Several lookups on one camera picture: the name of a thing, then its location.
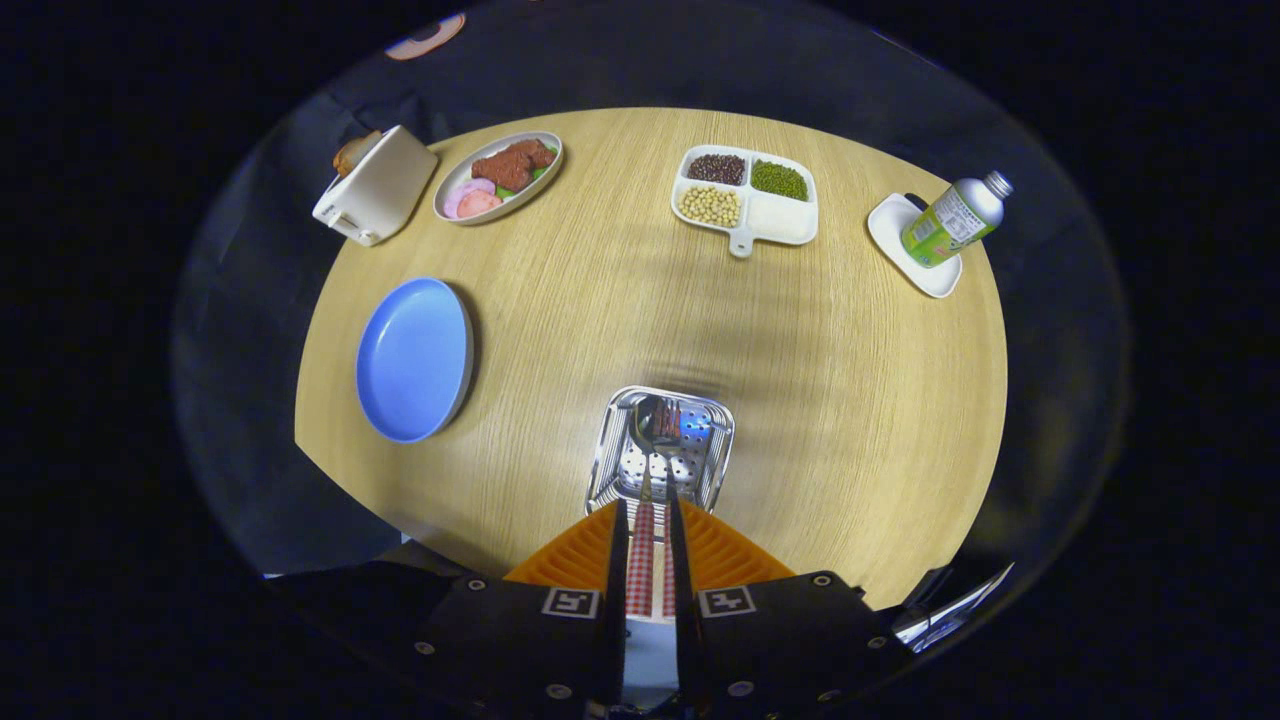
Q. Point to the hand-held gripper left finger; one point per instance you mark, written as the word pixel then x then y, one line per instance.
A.
pixel 618 560

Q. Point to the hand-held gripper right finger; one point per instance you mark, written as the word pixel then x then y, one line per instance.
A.
pixel 680 560

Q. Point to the blue round plate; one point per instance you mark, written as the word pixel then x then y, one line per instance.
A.
pixel 415 360

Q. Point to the white divided dish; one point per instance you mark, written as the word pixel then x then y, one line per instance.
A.
pixel 780 220

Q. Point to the pile of yellow soybeans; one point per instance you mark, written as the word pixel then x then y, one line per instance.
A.
pixel 710 205

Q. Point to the pink ham slices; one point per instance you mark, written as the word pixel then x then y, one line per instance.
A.
pixel 475 202

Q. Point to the small white saucer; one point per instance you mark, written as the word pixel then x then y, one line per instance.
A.
pixel 895 235

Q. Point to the pile of dark red beans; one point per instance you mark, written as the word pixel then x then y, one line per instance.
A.
pixel 716 169

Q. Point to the pile of green mung beans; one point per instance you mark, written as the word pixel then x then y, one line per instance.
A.
pixel 779 180

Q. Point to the green lettuce leaf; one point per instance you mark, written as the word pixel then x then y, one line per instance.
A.
pixel 541 172

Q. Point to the brown steak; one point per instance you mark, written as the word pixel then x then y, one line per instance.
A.
pixel 510 165

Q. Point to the white round dinner plate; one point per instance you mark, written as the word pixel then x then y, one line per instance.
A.
pixel 460 180

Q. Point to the green and silver bottle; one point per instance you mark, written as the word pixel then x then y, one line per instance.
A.
pixel 950 225

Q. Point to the white toaster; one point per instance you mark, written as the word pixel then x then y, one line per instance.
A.
pixel 385 190

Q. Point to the brown toast slice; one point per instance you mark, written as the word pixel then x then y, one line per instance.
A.
pixel 355 155

